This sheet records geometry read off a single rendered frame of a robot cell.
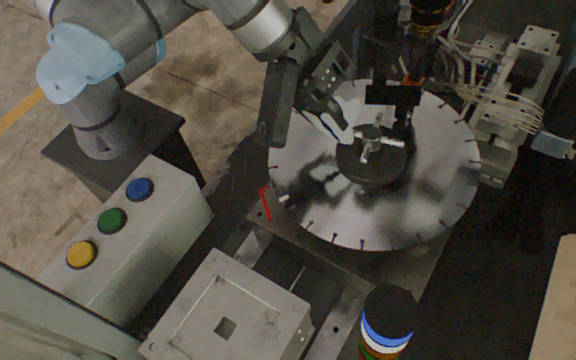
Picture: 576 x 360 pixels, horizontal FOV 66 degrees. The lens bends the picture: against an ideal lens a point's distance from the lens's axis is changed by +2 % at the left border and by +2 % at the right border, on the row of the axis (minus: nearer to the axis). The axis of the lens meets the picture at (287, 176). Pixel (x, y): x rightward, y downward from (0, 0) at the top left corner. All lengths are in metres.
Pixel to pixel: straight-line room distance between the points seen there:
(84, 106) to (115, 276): 0.38
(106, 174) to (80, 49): 0.54
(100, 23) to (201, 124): 1.54
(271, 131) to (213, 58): 1.82
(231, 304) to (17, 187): 1.71
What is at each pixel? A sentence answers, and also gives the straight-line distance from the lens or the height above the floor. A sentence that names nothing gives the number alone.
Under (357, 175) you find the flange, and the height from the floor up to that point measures 0.96.
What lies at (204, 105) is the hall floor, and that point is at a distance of 2.15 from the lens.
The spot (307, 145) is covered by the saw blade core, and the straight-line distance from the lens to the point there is 0.72.
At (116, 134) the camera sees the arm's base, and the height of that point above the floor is 0.80.
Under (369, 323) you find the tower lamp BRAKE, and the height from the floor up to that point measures 1.16.
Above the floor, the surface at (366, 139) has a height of 1.00.
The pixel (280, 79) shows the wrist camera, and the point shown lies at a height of 1.13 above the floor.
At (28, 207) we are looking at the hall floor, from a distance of 2.18.
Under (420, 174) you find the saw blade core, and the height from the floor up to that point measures 0.95.
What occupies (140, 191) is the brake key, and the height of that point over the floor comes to 0.91.
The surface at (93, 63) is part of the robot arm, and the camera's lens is 0.56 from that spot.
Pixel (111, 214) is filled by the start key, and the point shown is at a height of 0.91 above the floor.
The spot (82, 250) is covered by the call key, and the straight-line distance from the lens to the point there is 0.79.
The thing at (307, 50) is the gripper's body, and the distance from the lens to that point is 0.60.
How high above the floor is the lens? 1.53
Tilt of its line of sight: 57 degrees down
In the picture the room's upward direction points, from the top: 11 degrees counter-clockwise
